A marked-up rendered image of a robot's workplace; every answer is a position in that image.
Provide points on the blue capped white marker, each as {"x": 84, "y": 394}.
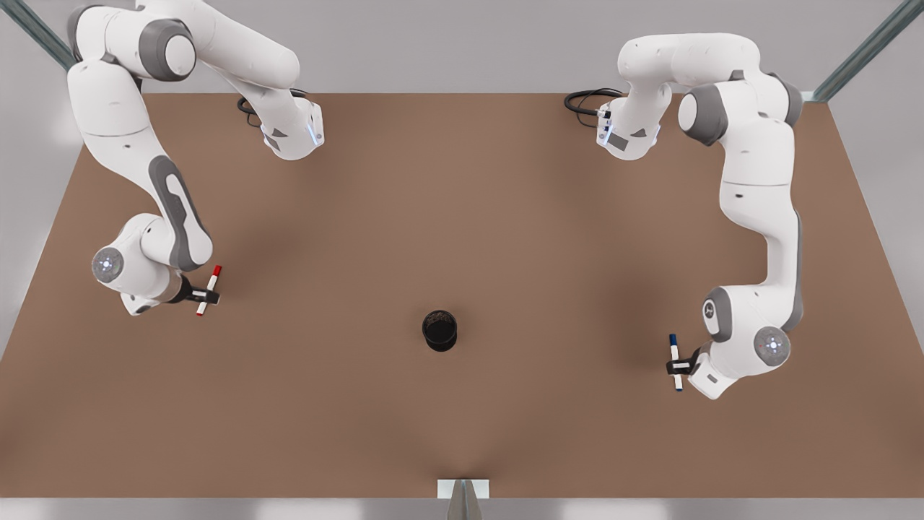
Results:
{"x": 676, "y": 361}

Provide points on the red capped white marker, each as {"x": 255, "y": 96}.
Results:
{"x": 209, "y": 290}

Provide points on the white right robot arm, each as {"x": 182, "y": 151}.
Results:
{"x": 115, "y": 115}

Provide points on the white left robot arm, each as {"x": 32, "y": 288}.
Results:
{"x": 758, "y": 166}

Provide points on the black cylindrical pen cup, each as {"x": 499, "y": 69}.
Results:
{"x": 439, "y": 330}

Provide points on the silver frame post with foot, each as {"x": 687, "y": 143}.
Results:
{"x": 463, "y": 497}

